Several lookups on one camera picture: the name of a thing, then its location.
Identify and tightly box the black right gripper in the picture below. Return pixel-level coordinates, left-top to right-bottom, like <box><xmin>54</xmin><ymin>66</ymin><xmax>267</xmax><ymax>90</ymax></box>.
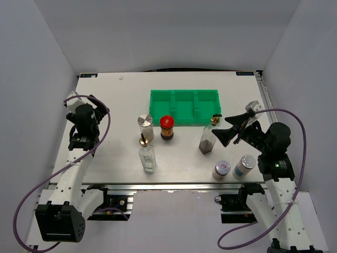
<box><xmin>211</xmin><ymin>112</ymin><xmax>270</xmax><ymax>153</ymax></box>

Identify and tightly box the glass cruet with dark spice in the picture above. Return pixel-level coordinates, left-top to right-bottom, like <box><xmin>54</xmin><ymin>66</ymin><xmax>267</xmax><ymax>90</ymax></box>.
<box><xmin>199</xmin><ymin>114</ymin><xmax>222</xmax><ymax>154</ymax></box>

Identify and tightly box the clear glass cruet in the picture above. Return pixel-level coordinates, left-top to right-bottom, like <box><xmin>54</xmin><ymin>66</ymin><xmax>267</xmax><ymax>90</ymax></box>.
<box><xmin>138</xmin><ymin>133</ymin><xmax>156</xmax><ymax>173</ymax></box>

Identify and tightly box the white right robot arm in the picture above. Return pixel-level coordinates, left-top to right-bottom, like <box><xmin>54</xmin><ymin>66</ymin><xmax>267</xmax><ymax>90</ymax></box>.
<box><xmin>212</xmin><ymin>110</ymin><xmax>320</xmax><ymax>252</ymax></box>

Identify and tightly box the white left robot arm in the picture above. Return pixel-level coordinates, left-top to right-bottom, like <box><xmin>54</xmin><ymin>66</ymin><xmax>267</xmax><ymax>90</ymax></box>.
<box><xmin>35</xmin><ymin>92</ymin><xmax>111</xmax><ymax>242</ymax></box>

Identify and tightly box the blue-label white shaker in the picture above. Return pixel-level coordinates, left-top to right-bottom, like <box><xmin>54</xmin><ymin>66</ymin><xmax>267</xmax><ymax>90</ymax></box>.
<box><xmin>232</xmin><ymin>155</ymin><xmax>256</xmax><ymax>180</ymax></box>

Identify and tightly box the red-label lid small jar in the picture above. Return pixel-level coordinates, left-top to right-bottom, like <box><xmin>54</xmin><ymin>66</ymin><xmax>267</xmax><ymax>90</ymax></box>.
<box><xmin>212</xmin><ymin>160</ymin><xmax>231</xmax><ymax>180</ymax></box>

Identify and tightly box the silver-lid white powder jar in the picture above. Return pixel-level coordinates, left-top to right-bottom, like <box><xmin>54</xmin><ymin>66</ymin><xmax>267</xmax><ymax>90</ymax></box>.
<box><xmin>137</xmin><ymin>113</ymin><xmax>154</xmax><ymax>142</ymax></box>

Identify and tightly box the green three-compartment tray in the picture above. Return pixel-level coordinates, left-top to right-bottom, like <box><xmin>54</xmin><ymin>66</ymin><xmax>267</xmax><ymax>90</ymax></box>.
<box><xmin>149</xmin><ymin>90</ymin><xmax>221</xmax><ymax>127</ymax></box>

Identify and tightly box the right blue table sticker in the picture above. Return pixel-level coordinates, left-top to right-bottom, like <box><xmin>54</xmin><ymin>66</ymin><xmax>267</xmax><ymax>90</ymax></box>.
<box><xmin>235</xmin><ymin>71</ymin><xmax>255</xmax><ymax>76</ymax></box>

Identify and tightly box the red-lid dark sauce jar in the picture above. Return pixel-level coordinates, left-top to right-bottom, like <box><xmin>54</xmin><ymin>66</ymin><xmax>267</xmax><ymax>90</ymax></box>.
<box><xmin>160</xmin><ymin>115</ymin><xmax>174</xmax><ymax>141</ymax></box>

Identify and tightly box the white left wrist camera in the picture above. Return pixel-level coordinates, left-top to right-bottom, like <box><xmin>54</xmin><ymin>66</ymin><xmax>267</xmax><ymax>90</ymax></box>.
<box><xmin>63</xmin><ymin>91</ymin><xmax>85</xmax><ymax>114</ymax></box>

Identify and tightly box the aluminium side rail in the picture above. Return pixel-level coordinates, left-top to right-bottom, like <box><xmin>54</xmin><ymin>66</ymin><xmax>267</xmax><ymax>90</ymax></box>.
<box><xmin>254</xmin><ymin>70</ymin><xmax>273</xmax><ymax>109</ymax></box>

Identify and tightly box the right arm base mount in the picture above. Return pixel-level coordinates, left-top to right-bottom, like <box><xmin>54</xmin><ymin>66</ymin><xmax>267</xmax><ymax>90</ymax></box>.
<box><xmin>214</xmin><ymin>183</ymin><xmax>265</xmax><ymax>224</ymax></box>

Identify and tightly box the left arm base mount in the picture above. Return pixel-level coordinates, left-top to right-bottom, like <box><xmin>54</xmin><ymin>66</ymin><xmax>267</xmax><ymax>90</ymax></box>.
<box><xmin>81</xmin><ymin>184</ymin><xmax>134</xmax><ymax>221</ymax></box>

